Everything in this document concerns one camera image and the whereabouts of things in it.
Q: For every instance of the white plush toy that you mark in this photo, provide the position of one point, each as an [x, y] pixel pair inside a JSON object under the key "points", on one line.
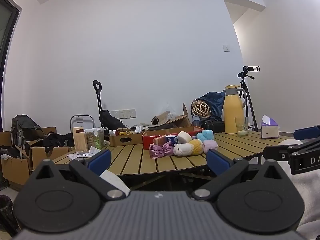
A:
{"points": [[182, 149]]}

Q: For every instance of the black bag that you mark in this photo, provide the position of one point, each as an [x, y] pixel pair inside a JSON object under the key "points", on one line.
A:
{"points": [[110, 121]]}

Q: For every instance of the pink orange small box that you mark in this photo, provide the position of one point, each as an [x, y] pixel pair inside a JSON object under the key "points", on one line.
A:
{"points": [[160, 140]]}

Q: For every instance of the metal folding stool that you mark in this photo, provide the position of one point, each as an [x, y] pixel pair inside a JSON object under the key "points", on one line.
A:
{"points": [[81, 116]]}

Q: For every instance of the red cardboard box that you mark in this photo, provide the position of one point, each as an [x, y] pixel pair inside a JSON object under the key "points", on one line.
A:
{"points": [[147, 141]]}

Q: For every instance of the light wooden box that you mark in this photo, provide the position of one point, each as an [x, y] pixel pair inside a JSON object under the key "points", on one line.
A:
{"points": [[80, 141]]}

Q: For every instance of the dark framed door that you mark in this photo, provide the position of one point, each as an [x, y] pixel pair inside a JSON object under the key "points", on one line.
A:
{"points": [[5, 30]]}

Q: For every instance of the white tube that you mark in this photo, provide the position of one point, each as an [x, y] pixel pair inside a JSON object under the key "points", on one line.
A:
{"points": [[111, 132]]}

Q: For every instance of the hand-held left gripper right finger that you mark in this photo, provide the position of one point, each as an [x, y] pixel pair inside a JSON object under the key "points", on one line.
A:
{"points": [[217, 161]]}

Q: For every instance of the yellow packet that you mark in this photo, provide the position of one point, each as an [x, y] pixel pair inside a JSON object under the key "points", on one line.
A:
{"points": [[125, 132]]}

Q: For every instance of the yellow plush toy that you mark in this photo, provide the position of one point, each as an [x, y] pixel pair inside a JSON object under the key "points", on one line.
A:
{"points": [[196, 146]]}

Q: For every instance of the small blue box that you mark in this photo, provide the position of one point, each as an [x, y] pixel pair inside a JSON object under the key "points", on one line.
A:
{"points": [[171, 139]]}

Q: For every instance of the cardboard box with raised flap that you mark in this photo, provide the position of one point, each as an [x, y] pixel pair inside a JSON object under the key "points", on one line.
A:
{"points": [[180, 122]]}

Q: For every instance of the clear jar brown contents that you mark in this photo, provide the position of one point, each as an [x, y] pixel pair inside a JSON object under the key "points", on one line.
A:
{"points": [[90, 138]]}

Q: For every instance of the brown paper bag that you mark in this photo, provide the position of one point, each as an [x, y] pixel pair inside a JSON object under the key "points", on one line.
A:
{"points": [[162, 117]]}

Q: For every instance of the black camera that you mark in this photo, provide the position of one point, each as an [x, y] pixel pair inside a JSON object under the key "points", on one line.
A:
{"points": [[250, 68]]}

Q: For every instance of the white paper sheet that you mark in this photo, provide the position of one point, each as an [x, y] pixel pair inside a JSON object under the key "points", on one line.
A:
{"points": [[72, 156], [95, 150]]}

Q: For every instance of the yellow thermos jug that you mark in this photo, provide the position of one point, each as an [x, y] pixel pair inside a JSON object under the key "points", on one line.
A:
{"points": [[231, 115]]}

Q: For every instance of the dark trash bin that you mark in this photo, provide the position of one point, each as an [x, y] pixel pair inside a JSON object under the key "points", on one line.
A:
{"points": [[7, 212]]}

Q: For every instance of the purple satin scrunchie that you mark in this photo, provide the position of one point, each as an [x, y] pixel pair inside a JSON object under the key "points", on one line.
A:
{"points": [[160, 151]]}

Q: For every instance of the dark blue cloth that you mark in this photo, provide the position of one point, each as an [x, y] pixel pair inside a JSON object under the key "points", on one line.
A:
{"points": [[216, 102]]}

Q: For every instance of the large cardboard box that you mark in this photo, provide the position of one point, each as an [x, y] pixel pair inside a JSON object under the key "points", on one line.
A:
{"points": [[15, 170]]}

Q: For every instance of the small cardboard box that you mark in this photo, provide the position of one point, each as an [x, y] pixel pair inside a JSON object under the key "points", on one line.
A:
{"points": [[137, 140]]}

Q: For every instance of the lavender fluffy towel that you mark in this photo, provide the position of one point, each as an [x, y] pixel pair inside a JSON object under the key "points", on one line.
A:
{"points": [[210, 145]]}

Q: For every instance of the purple tissue box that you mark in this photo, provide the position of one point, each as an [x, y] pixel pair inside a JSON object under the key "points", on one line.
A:
{"points": [[270, 131]]}

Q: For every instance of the glass candle cup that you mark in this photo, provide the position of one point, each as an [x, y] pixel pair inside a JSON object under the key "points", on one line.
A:
{"points": [[242, 131]]}

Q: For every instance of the person's white clothing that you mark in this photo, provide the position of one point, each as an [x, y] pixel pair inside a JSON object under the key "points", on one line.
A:
{"points": [[310, 200]]}

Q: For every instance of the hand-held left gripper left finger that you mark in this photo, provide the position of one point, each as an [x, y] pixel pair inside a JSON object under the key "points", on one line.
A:
{"points": [[101, 158]]}

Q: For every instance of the blue water bottle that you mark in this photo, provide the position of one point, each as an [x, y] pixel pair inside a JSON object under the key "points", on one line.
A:
{"points": [[195, 121]]}

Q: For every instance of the white wall socket strip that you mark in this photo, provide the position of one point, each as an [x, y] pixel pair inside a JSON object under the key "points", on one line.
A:
{"points": [[123, 113]]}

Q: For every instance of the black clothes pile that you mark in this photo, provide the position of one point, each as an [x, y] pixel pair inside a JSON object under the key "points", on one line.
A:
{"points": [[57, 138]]}

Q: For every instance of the blue fluffy towel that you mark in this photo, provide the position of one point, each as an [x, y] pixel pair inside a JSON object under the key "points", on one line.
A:
{"points": [[205, 135]]}

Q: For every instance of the grey backpack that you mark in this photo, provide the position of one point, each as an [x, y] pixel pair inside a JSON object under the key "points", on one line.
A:
{"points": [[25, 127]]}

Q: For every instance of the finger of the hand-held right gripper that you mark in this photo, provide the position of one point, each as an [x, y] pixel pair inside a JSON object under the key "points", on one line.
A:
{"points": [[307, 132], [277, 152]]}

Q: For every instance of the black case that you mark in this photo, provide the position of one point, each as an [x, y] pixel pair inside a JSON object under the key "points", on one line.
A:
{"points": [[212, 126]]}

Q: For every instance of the wicker ball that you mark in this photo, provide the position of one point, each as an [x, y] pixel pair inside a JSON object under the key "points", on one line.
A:
{"points": [[201, 108]]}

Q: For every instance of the white marshmallow pillow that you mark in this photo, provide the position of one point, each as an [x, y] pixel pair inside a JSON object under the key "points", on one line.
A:
{"points": [[183, 137]]}

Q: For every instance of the open brown cardboard box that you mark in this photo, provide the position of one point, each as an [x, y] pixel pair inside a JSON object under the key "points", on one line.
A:
{"points": [[50, 155]]}

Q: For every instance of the white plastic package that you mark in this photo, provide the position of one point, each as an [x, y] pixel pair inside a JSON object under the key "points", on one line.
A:
{"points": [[83, 153]]}

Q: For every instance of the black tripod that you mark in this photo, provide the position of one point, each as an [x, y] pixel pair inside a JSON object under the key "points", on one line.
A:
{"points": [[243, 75]]}

